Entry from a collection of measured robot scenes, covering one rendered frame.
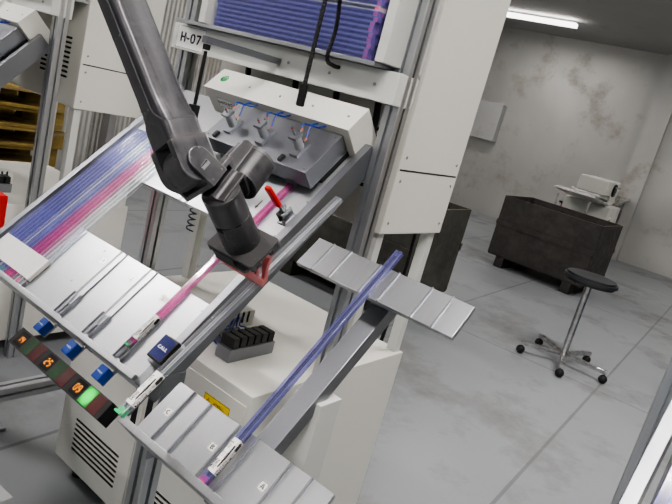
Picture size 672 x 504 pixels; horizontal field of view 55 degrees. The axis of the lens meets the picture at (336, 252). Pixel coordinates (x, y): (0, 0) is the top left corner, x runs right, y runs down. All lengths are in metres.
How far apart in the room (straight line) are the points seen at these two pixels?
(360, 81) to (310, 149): 0.19
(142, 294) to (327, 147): 0.50
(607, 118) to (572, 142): 0.61
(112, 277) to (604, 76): 9.93
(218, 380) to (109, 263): 0.36
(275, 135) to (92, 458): 1.08
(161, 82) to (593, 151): 10.07
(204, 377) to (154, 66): 0.86
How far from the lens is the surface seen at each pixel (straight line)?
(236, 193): 0.91
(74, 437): 2.10
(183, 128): 0.91
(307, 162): 1.40
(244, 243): 0.96
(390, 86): 1.43
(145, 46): 0.94
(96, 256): 1.54
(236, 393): 1.51
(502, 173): 11.16
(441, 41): 1.61
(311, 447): 1.12
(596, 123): 10.83
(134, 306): 1.37
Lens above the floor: 1.30
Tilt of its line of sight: 13 degrees down
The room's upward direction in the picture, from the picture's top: 15 degrees clockwise
